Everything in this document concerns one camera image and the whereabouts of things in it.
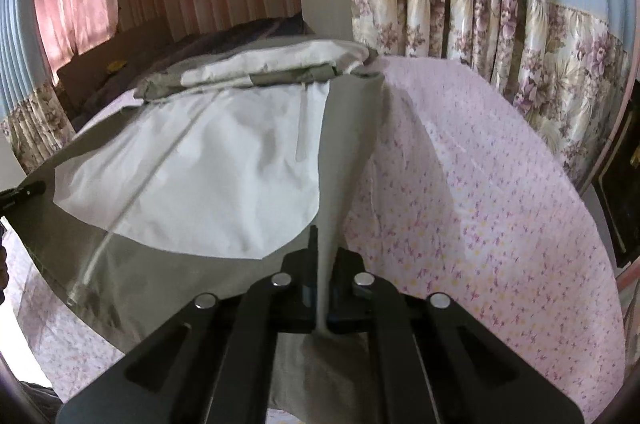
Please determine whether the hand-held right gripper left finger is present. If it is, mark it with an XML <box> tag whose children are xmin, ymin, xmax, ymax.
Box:
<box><xmin>55</xmin><ymin>226</ymin><xmax>321</xmax><ymax>424</ymax></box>

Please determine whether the narrow blue floral curtain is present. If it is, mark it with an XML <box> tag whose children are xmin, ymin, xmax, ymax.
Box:
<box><xmin>0</xmin><ymin>0</ymin><xmax>77</xmax><ymax>166</ymax></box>

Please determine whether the pink window curtain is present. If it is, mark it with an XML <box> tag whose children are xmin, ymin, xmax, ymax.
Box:
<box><xmin>31</xmin><ymin>0</ymin><xmax>121</xmax><ymax>86</ymax></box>

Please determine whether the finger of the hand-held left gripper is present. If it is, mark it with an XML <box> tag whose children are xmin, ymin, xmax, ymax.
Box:
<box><xmin>0</xmin><ymin>181</ymin><xmax>47</xmax><ymax>211</ymax></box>

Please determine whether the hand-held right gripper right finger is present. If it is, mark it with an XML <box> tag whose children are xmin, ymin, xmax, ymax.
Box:
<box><xmin>327</xmin><ymin>248</ymin><xmax>584</xmax><ymax>424</ymax></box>

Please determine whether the grey and white jacket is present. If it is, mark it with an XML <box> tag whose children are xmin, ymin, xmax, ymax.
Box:
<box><xmin>7</xmin><ymin>36</ymin><xmax>386</xmax><ymax>424</ymax></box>

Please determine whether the pink floral table cloth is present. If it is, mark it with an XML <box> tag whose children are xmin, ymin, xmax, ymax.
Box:
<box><xmin>0</xmin><ymin>56</ymin><xmax>628</xmax><ymax>424</ymax></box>

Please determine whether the wide blue floral curtain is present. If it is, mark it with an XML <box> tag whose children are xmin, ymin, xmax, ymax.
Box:
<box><xmin>345</xmin><ymin>0</ymin><xmax>635</xmax><ymax>197</ymax></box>

